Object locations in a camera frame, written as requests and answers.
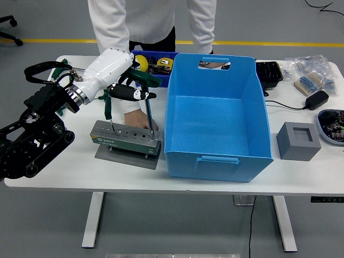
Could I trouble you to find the person's left hand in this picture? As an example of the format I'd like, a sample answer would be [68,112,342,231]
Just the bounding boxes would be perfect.
[198,60,231,69]

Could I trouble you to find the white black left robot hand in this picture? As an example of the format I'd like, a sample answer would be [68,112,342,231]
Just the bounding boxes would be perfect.
[73,48,157,104]

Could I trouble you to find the person's right hand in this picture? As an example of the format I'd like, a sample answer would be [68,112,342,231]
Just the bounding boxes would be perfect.
[124,109,160,133]

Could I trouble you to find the thin green T-handle hex key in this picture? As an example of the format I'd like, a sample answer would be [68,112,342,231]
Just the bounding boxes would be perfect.
[103,90,118,134]

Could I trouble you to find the grey green hex key stand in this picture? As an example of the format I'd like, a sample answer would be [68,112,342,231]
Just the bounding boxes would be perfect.
[90,120,162,170]

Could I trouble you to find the thick green T-handle hex key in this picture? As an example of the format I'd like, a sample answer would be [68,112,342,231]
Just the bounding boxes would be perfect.
[119,67,162,140]

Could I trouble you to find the large light blue box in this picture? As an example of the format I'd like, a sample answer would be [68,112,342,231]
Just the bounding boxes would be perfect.
[163,53,274,183]

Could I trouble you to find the yellow ball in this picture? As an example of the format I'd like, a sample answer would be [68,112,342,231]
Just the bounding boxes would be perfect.
[133,54,149,73]

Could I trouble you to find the small dark blue bin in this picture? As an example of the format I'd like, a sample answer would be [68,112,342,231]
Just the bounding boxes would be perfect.
[131,50,180,88]

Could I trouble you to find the dark brown small parts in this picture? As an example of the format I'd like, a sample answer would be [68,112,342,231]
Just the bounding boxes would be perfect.
[146,55,173,75]

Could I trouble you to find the yellow tape measure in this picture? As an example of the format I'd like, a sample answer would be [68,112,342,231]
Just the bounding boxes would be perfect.
[156,57,174,71]

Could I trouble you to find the black plastic tray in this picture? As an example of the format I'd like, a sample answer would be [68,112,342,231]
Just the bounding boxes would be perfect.
[254,61,285,97]

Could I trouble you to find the person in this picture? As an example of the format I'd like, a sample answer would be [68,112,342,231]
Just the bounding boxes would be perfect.
[87,0,217,54]

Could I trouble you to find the clear bag of resistor strips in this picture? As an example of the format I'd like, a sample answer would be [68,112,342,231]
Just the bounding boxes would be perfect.
[293,71,339,97]

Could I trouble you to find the clear plastic parts bag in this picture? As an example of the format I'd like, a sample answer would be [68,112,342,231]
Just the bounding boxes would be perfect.
[284,54,331,81]

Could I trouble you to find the black power adapter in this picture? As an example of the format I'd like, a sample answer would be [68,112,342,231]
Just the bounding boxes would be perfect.
[305,90,329,111]

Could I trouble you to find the white table leg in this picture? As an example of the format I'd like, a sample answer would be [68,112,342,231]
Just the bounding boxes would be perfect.
[81,192,105,248]
[271,195,298,253]

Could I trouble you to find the grey hollow cube block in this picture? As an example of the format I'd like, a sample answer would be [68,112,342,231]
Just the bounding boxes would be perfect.
[276,121,322,162]

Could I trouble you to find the grey blue oval tray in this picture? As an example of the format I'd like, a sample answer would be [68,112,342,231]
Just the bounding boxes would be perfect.
[316,109,344,147]

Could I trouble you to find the pile of circuit boards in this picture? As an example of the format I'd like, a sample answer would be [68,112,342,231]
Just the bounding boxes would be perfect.
[321,110,344,142]

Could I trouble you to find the black table control panel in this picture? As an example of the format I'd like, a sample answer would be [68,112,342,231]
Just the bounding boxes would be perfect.
[310,196,344,204]

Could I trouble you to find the long green T-handle hex key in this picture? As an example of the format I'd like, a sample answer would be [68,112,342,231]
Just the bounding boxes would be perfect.
[51,59,87,81]

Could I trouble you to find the black adapter cable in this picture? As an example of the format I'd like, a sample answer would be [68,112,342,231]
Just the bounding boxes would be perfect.
[264,100,307,110]

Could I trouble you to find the thin black floor cable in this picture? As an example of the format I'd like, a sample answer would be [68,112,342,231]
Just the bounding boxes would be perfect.
[305,0,344,17]

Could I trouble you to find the grey metal floor bracket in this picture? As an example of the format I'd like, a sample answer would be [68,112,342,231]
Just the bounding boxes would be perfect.
[233,195,256,206]

